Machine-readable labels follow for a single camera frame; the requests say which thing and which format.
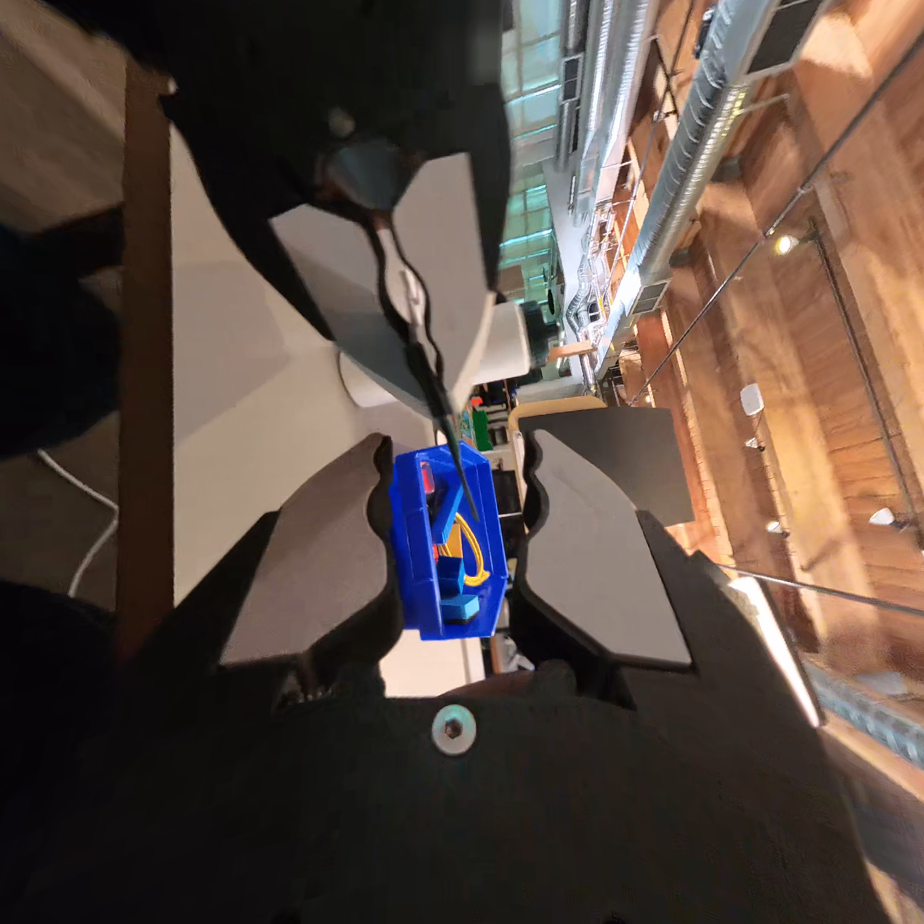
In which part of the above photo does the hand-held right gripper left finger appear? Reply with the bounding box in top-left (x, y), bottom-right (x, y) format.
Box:
top-left (220, 433), bottom-right (405, 668)

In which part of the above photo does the yellow cable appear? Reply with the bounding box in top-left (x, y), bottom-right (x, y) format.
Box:
top-left (455, 516), bottom-right (493, 587)

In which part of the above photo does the person's black jacket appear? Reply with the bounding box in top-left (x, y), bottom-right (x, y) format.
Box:
top-left (0, 209), bottom-right (124, 456)

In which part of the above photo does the silver air duct with vent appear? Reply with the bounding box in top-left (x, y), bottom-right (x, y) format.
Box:
top-left (599, 0), bottom-right (831, 340)

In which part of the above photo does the white plastic bottle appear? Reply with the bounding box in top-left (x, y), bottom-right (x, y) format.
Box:
top-left (339, 299), bottom-right (565, 410)

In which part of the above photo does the softbox light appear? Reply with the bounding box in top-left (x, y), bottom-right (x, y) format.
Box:
top-left (725, 574), bottom-right (827, 729)

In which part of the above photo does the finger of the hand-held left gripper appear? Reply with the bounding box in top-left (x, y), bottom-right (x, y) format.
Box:
top-left (393, 152), bottom-right (498, 417)
top-left (270, 205), bottom-right (452, 427)

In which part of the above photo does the blue plastic bin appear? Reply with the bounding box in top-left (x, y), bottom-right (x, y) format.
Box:
top-left (390, 442), bottom-right (510, 642)

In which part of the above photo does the white cable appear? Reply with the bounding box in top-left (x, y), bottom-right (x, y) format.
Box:
top-left (36, 448), bottom-right (120, 600)

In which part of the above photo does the silver spiral air duct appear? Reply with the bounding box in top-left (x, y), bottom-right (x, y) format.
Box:
top-left (556, 0), bottom-right (651, 189)

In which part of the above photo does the frosted glass window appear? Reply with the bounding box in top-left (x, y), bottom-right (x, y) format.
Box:
top-left (498, 0), bottom-right (571, 268)

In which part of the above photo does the dark glossy sheet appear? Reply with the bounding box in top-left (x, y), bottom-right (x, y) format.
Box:
top-left (404, 310), bottom-right (481, 522)

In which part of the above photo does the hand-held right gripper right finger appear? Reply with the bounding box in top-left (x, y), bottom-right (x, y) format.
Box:
top-left (509, 427), bottom-right (694, 687)

